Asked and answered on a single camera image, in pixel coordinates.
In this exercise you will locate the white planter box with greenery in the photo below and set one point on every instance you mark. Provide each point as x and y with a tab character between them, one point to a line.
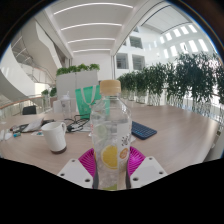
76	81

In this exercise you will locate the ceiling light strips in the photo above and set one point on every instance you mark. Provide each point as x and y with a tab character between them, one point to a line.
91	25

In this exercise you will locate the small potted green plants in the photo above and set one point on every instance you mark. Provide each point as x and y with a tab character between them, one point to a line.
52	92

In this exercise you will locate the clear bottle with lemon label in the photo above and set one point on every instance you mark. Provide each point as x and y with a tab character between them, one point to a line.
111	133

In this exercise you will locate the black chair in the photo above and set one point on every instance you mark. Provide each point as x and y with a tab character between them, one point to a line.
29	110

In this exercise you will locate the row of potted trees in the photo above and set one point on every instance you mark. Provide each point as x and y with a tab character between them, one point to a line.
190	80

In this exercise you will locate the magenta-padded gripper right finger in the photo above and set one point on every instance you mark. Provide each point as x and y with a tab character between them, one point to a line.
148	170

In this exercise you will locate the colourful sticker sheet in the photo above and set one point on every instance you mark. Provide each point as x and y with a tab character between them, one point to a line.
37	133

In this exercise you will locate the clear shaker bottle white lid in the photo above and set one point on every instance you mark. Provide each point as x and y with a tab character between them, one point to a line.
66	106

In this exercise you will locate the black rectangular device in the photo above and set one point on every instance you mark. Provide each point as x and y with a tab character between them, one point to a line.
49	121

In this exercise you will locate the white ceramic mug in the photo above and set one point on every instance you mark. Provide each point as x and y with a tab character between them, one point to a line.
53	136

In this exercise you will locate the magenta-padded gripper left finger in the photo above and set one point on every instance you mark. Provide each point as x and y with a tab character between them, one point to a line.
74	171

